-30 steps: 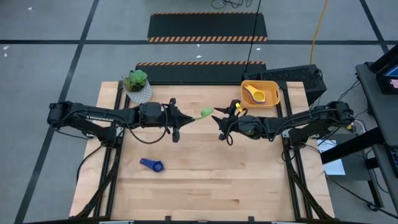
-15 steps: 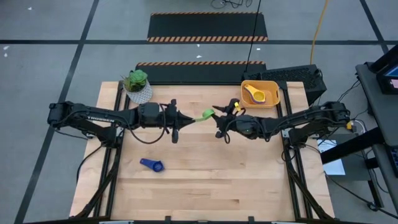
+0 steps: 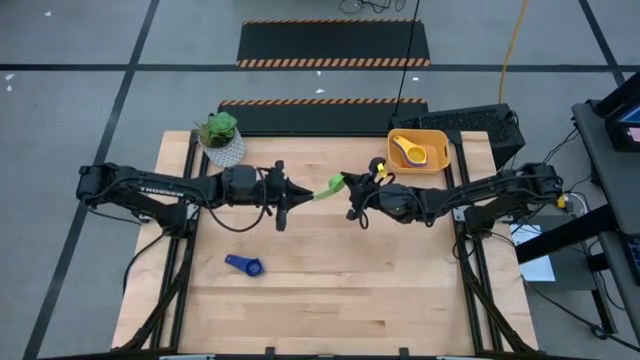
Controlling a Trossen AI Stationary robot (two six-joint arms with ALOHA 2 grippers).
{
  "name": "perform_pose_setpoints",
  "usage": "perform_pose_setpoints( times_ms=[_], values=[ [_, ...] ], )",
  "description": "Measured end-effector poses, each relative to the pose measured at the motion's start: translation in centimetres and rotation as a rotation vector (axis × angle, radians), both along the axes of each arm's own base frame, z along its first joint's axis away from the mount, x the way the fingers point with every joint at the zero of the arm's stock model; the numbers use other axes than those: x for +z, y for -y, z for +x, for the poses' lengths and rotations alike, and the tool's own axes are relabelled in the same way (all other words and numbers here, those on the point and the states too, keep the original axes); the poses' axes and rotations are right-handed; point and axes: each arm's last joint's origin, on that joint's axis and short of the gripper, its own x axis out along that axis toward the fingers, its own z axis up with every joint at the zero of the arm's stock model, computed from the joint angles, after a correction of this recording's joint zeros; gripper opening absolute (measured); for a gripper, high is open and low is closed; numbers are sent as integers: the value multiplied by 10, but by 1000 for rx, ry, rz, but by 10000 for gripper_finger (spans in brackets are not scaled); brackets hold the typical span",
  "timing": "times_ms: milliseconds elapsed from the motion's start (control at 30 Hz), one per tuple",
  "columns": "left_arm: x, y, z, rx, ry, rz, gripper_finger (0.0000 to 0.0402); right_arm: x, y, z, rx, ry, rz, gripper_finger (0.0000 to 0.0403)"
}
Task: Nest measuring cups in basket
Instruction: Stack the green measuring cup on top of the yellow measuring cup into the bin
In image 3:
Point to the green plastic measuring cup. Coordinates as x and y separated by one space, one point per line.
332 186

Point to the black desk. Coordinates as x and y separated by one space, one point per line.
607 180

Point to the yellow plastic basket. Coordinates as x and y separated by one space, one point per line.
440 150

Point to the small yellow tag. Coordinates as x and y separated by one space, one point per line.
381 171

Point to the black computer case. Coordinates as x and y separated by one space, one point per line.
465 120

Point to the black table frame rail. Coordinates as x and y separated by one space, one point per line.
320 358

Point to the white paper sheet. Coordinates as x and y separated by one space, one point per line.
540 265

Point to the black laptop computer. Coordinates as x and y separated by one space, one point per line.
617 100

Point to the black hazard-striped floor mat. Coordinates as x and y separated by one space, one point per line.
330 42
310 119

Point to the small dark blue measuring cup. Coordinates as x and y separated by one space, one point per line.
255 269

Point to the yellow plastic measuring cup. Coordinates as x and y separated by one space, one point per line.
400 144

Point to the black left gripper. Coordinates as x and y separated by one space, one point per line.
240 182

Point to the succulent in white patterned pot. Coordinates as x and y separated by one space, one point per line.
227 152

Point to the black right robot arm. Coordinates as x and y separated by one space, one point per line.
490 190

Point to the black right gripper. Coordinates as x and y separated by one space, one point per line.
395 202

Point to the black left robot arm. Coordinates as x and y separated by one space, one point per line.
165 186

